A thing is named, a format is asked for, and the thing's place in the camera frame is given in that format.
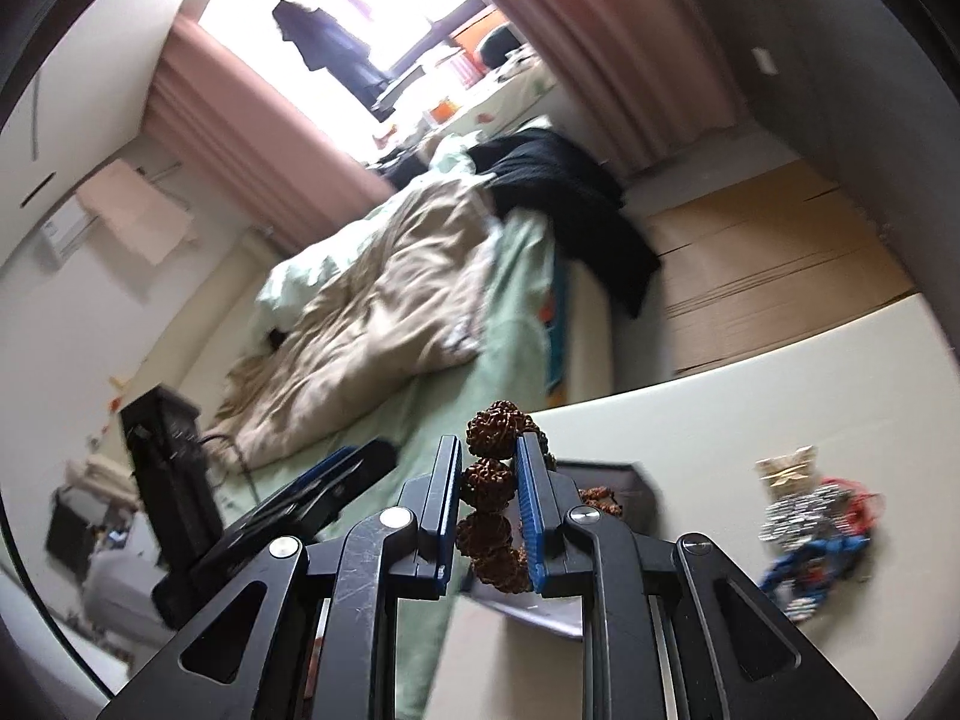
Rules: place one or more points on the black round bag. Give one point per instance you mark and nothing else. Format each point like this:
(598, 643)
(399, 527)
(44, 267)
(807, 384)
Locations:
(500, 47)

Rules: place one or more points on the beige duvet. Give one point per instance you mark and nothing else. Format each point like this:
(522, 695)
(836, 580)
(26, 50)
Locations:
(375, 315)

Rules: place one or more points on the black storage box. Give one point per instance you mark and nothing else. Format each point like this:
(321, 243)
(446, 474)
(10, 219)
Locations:
(69, 525)

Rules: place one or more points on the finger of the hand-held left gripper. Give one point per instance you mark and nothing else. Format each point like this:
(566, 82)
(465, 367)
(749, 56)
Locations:
(337, 484)

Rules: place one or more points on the white wall switch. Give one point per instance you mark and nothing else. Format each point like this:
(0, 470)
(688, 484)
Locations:
(764, 61)

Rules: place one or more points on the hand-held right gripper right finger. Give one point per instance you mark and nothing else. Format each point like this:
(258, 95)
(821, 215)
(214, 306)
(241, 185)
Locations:
(529, 517)

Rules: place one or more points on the pink towel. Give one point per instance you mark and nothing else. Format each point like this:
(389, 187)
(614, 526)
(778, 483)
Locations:
(135, 206)

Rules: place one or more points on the bed with beige quilt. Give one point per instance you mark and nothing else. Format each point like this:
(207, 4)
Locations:
(517, 307)

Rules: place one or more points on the black jewelry tray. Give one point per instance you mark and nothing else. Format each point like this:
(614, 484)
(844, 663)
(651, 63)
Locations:
(611, 484)

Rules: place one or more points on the hanging dark garment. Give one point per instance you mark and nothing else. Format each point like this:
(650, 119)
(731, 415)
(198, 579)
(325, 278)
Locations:
(330, 45)

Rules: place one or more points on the pink curtain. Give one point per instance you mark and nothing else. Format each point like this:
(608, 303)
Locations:
(600, 37)
(247, 112)

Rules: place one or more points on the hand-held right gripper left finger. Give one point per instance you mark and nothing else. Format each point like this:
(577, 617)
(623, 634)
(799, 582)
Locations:
(447, 510)

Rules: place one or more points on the white air conditioner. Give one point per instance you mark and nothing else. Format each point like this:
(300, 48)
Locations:
(64, 229)

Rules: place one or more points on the black clothing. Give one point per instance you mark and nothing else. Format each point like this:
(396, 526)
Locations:
(570, 195)

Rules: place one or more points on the beige bow ornament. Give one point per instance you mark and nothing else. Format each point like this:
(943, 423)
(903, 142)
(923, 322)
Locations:
(784, 467)

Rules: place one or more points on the cluttered desk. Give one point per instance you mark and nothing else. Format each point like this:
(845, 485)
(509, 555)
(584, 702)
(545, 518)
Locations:
(487, 101)

